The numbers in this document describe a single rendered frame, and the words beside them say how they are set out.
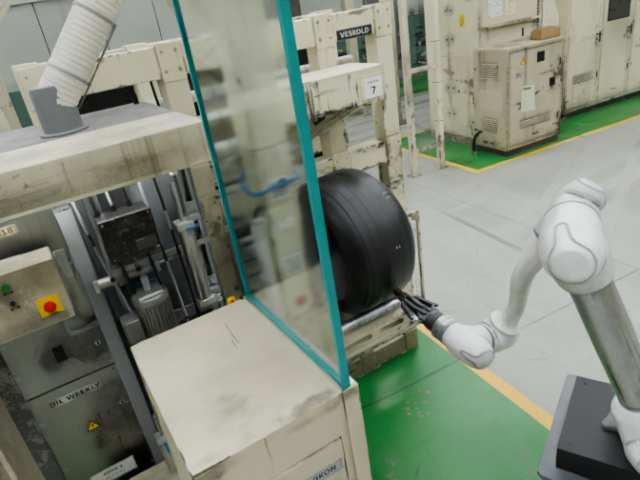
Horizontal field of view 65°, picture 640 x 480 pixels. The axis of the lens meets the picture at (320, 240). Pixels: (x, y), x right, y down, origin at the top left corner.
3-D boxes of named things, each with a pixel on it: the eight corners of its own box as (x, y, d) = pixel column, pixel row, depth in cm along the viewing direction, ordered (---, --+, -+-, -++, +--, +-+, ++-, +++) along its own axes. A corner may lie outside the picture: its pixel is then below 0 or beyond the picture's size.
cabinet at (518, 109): (508, 158, 611) (509, 50, 558) (473, 150, 659) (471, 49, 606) (562, 140, 642) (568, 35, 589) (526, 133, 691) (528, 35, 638)
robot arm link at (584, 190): (530, 215, 142) (527, 238, 131) (570, 162, 131) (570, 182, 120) (573, 238, 140) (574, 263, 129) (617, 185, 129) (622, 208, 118)
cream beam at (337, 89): (261, 135, 189) (252, 95, 183) (234, 128, 209) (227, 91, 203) (389, 99, 214) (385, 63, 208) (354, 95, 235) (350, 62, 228)
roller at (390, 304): (332, 325, 195) (330, 330, 198) (338, 333, 193) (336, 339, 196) (402, 290, 210) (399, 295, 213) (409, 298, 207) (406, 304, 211)
